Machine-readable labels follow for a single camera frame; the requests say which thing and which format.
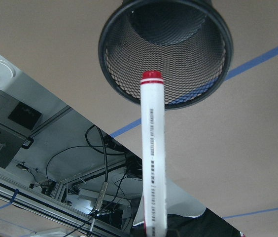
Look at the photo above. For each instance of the grey electronics box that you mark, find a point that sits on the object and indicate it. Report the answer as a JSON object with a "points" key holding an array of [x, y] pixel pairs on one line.
{"points": [[17, 121]]}

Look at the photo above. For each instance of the red and white marker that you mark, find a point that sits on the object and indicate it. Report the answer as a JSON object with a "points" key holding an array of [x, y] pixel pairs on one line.
{"points": [[153, 153]]}

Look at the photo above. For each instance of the aluminium frame rail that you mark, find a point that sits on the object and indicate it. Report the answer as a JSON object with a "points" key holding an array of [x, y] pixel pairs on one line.
{"points": [[15, 194]]}

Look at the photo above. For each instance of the black mesh pen cup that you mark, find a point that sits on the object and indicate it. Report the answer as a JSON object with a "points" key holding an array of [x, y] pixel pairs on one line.
{"points": [[187, 41]]}

